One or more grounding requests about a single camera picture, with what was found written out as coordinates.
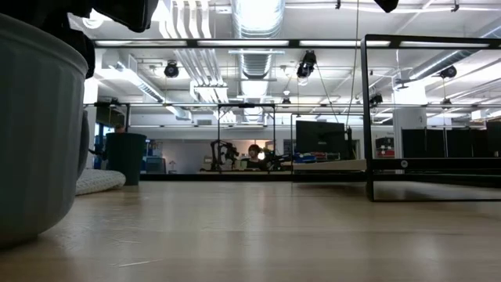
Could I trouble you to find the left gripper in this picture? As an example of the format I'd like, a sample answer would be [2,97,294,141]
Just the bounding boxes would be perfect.
[0,0,160,79]

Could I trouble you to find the dark teal cup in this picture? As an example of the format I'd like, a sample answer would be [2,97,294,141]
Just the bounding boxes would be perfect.
[105,132,148,186]

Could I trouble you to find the black ceiling spotlight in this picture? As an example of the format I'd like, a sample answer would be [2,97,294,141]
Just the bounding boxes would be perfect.
[164,60,180,78]
[439,64,458,80]

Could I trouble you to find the white knitted mat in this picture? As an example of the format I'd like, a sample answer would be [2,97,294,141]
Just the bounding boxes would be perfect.
[75,168,127,196]

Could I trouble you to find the blue storage bins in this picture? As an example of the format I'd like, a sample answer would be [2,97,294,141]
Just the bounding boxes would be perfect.
[293,153,320,164]

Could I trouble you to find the black computer monitor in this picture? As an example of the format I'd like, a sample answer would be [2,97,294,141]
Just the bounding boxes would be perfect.
[295,120,346,154]

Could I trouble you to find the black partition panels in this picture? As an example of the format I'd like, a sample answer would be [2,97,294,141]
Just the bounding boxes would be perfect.
[402,128,501,159]

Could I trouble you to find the black overhead frame beam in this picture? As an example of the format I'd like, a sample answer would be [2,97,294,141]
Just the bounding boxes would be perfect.
[92,38,365,49]

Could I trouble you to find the black background station frame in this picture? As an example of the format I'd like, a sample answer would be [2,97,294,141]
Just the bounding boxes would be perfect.
[216,103,276,173]

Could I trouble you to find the silver ventilation duct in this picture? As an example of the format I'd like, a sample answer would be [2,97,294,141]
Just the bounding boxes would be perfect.
[230,0,286,79]

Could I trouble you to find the black table edge rail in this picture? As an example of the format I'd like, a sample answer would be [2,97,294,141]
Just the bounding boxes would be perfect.
[139,172,369,183]

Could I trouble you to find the black overhead camera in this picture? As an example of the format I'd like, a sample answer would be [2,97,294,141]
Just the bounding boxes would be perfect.
[296,49,317,79]

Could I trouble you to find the thin hanging cable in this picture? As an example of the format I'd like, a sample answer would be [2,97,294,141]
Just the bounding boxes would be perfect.
[345,0,360,128]

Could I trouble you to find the black frame shelf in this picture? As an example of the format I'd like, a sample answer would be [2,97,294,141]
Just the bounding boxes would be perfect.
[360,34,501,203]

